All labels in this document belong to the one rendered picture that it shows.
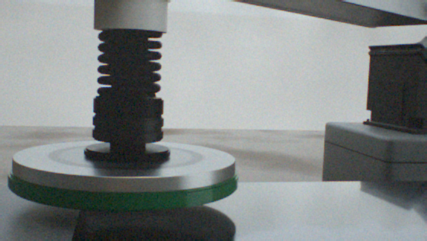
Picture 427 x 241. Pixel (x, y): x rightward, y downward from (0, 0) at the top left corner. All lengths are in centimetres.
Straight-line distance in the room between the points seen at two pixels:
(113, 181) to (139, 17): 15
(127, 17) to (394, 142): 98
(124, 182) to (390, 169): 102
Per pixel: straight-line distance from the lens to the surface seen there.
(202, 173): 45
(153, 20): 50
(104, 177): 43
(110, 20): 50
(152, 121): 50
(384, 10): 70
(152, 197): 43
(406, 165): 140
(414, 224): 53
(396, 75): 158
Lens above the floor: 100
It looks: 5 degrees down
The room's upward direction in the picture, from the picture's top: 2 degrees clockwise
